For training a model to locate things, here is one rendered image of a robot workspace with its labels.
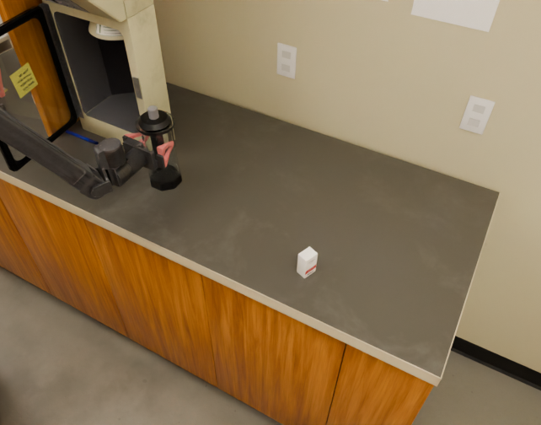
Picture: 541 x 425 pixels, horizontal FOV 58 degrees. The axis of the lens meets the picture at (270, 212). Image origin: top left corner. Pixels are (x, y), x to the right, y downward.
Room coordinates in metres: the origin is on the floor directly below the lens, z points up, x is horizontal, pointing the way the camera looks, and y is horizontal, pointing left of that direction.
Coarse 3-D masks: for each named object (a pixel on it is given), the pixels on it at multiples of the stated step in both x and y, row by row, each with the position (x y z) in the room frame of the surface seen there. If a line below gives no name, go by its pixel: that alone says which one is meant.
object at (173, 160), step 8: (168, 112) 1.18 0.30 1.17; (168, 128) 1.11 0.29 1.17; (144, 136) 1.10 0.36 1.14; (152, 136) 1.09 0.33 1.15; (160, 136) 1.10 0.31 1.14; (168, 136) 1.11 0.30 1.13; (144, 144) 1.11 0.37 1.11; (152, 144) 1.10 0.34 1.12; (160, 144) 1.10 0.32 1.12; (176, 152) 1.15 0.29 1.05; (176, 160) 1.13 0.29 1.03; (160, 168) 1.10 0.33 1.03; (168, 168) 1.10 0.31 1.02; (176, 168) 1.13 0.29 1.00; (152, 176) 1.11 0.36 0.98; (160, 176) 1.10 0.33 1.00; (168, 176) 1.10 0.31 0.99; (176, 176) 1.12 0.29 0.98
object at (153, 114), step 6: (150, 108) 1.14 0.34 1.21; (156, 108) 1.14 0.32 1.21; (144, 114) 1.15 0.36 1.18; (150, 114) 1.13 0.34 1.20; (156, 114) 1.13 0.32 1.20; (162, 114) 1.16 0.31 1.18; (144, 120) 1.12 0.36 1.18; (150, 120) 1.13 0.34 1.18; (156, 120) 1.13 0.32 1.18; (162, 120) 1.13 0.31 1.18; (168, 120) 1.13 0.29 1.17; (144, 126) 1.10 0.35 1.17; (150, 126) 1.10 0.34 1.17; (156, 126) 1.10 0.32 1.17; (162, 126) 1.11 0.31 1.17
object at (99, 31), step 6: (90, 24) 1.37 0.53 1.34; (96, 24) 1.34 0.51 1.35; (90, 30) 1.36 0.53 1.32; (96, 30) 1.34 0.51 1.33; (102, 30) 1.33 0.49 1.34; (108, 30) 1.33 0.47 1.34; (114, 30) 1.33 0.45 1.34; (96, 36) 1.33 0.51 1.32; (102, 36) 1.32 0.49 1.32; (108, 36) 1.32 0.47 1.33; (114, 36) 1.32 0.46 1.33; (120, 36) 1.32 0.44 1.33
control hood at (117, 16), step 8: (72, 0) 1.21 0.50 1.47; (80, 0) 1.18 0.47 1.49; (88, 0) 1.16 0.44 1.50; (96, 0) 1.17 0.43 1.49; (104, 0) 1.19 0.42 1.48; (112, 0) 1.22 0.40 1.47; (120, 0) 1.24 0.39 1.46; (88, 8) 1.23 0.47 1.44; (96, 8) 1.19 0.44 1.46; (104, 8) 1.19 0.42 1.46; (112, 8) 1.21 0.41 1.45; (120, 8) 1.23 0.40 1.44; (104, 16) 1.24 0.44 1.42; (112, 16) 1.21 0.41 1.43; (120, 16) 1.23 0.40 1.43
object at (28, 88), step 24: (0, 24) 1.24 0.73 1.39; (24, 24) 1.31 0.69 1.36; (0, 48) 1.21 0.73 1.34; (24, 48) 1.28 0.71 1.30; (48, 48) 1.36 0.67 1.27; (0, 72) 1.19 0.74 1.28; (24, 72) 1.26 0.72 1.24; (48, 72) 1.33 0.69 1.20; (0, 96) 1.16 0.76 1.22; (24, 96) 1.23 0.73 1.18; (48, 96) 1.30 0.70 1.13; (24, 120) 1.20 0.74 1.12; (48, 120) 1.27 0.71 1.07
